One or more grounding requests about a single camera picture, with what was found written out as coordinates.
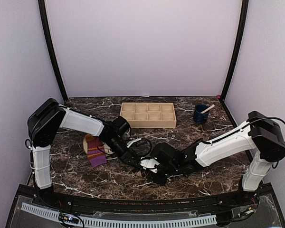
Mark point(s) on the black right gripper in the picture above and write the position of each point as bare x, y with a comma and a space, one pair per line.
160, 181

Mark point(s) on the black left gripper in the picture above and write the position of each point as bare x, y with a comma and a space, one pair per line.
127, 156

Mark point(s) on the brown beige argyle sock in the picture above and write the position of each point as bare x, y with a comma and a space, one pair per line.
143, 174

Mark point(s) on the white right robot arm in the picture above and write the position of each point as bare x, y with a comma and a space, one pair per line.
259, 133

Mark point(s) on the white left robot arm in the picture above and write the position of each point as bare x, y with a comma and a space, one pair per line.
43, 126

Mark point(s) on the round beige plate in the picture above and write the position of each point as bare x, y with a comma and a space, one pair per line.
107, 149

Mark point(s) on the purple maroon striped sock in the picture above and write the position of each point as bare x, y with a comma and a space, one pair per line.
95, 151

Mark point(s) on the wooden compartment tray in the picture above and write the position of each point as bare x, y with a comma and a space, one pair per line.
149, 115

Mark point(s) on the blue enamel mug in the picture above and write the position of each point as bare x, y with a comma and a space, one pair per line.
198, 117

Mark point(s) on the pale wooden stick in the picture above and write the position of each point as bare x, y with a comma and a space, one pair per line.
209, 108

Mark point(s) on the white slotted cable duct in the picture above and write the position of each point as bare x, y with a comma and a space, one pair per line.
115, 220

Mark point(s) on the black front rail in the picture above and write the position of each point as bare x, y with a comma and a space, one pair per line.
210, 203

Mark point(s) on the black right frame post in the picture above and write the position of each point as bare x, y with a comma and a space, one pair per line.
236, 49

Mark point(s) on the black frame post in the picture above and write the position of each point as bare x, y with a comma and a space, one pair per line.
236, 49
50, 48

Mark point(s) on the black left frame post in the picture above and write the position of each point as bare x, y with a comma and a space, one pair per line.
50, 48

